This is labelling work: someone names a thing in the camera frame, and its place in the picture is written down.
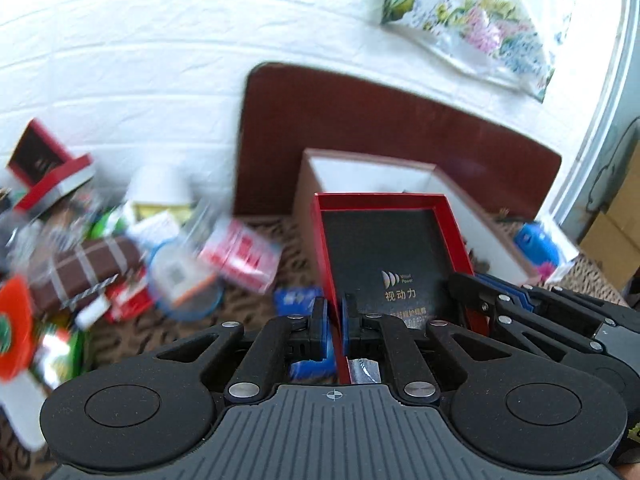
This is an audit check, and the brown cardboard box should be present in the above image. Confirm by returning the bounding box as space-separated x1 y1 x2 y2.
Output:
291 147 582 287

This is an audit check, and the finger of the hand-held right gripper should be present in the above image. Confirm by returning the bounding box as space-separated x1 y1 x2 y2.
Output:
520 282 631 333
447 272 606 361

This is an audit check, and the orange round plastic object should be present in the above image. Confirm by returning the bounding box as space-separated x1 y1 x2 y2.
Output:
0 279 37 382

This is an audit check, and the blue-rimmed round container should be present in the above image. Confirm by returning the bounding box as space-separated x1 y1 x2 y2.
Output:
149 239 225 322

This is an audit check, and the tan cardboard carton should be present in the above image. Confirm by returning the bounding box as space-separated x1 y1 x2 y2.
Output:
579 204 640 292

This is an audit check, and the red and white packet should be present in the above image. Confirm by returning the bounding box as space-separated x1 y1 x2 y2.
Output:
199 219 282 295

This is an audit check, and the blue packet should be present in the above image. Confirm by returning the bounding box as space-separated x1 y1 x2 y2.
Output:
274 286 337 380

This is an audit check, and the white window frame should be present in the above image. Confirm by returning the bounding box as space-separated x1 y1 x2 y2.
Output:
547 0 640 243

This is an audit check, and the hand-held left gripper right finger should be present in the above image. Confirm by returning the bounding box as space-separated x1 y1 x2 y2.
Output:
341 294 506 406

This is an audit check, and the green foil packet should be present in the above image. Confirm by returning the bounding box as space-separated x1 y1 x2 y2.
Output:
29 324 87 392

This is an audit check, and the green and white ball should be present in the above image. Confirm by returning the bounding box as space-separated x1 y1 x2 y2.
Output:
89 206 127 240

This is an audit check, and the blue and pink toy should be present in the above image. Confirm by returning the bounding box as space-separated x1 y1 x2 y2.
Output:
514 221 562 282

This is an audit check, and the white round object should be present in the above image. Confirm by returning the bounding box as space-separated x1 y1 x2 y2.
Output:
0 375 47 452

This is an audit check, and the red and black gift box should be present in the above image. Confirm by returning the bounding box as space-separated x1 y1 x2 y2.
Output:
6 118 97 212

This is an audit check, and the red box lid black inside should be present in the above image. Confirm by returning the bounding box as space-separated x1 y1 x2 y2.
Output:
311 192 477 385

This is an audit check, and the brown wooden headboard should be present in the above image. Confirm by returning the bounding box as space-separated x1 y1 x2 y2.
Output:
232 61 563 222

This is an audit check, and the floral plastic bag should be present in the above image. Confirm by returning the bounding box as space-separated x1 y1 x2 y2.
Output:
379 0 575 105

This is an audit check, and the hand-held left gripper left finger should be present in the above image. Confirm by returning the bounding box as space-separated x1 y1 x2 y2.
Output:
155 297 331 406

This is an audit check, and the brown white-striped pouch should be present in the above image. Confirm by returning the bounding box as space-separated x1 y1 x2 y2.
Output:
29 236 145 312

